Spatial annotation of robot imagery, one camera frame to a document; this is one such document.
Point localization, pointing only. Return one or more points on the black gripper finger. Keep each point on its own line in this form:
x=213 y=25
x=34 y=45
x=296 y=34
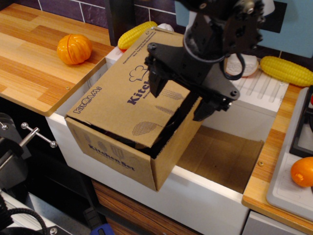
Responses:
x=205 y=109
x=157 y=83

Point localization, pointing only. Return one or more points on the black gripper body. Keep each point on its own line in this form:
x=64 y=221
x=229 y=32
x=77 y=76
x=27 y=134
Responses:
x=168 y=57

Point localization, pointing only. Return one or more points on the brown cardboard kitchen set box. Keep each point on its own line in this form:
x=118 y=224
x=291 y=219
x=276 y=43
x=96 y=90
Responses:
x=121 y=124

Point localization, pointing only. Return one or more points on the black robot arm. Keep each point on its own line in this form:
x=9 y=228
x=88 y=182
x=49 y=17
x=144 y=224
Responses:
x=221 y=28

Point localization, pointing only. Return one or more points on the yellow toy corn left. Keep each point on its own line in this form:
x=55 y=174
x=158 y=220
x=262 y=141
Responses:
x=129 y=38

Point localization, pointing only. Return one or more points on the yellow toy corn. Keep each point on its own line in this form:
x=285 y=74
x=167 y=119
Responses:
x=129 y=38
x=286 y=71

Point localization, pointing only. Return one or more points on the orange toy pumpkin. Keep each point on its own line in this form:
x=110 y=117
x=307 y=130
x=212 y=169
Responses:
x=74 y=49

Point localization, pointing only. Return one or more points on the yellow toy corn right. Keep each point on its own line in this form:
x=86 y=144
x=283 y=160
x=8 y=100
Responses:
x=286 y=71

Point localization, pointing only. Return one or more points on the white toy sink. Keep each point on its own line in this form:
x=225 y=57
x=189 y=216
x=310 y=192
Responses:
x=201 y=202

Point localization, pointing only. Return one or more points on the white lamp shade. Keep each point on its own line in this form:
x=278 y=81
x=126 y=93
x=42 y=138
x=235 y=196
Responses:
x=269 y=7

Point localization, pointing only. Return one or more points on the grey toy stove top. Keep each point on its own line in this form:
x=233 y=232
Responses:
x=283 y=192

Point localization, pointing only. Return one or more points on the orange toy fruit right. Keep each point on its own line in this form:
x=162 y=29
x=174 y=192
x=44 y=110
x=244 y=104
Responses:
x=302 y=172

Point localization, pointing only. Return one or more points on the black metal clamp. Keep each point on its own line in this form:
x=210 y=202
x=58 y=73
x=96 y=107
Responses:
x=14 y=151

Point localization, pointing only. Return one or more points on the blue clamp handle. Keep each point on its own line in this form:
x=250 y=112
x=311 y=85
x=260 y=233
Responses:
x=104 y=229

